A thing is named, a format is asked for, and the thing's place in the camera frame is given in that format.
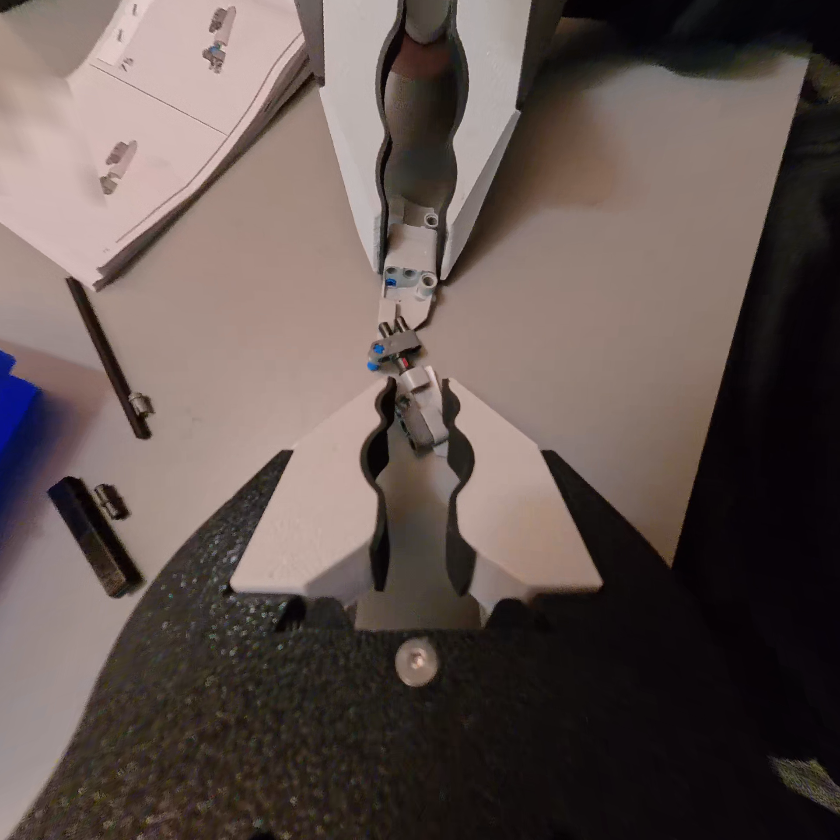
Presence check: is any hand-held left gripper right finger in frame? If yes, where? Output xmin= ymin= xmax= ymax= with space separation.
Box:
xmin=438 ymin=377 xmax=603 ymax=627

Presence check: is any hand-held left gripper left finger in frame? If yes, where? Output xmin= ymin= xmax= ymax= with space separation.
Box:
xmin=230 ymin=377 xmax=398 ymax=627

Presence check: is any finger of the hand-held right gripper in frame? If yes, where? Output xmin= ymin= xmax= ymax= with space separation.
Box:
xmin=436 ymin=0 xmax=534 ymax=284
xmin=320 ymin=0 xmax=403 ymax=275

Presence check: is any grey beam with blue pins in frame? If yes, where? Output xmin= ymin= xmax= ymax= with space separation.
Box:
xmin=366 ymin=320 xmax=455 ymax=458

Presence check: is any light grey brick block assembly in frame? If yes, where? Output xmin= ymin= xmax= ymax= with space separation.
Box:
xmin=379 ymin=210 xmax=441 ymax=332

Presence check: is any grey desk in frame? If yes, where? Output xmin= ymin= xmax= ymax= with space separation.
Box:
xmin=0 ymin=0 xmax=809 ymax=840

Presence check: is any open instruction booklet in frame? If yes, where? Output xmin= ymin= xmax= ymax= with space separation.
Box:
xmin=0 ymin=0 xmax=312 ymax=291

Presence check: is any black brick beam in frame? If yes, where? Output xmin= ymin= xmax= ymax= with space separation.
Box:
xmin=47 ymin=477 xmax=144 ymax=598

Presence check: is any person's dark clothing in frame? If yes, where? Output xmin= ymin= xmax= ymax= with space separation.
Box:
xmin=564 ymin=0 xmax=840 ymax=840

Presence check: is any black axle rod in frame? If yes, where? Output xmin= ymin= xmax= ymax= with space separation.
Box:
xmin=66 ymin=277 xmax=153 ymax=439

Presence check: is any blue plastic bin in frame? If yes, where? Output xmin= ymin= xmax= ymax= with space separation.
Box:
xmin=0 ymin=350 xmax=46 ymax=546

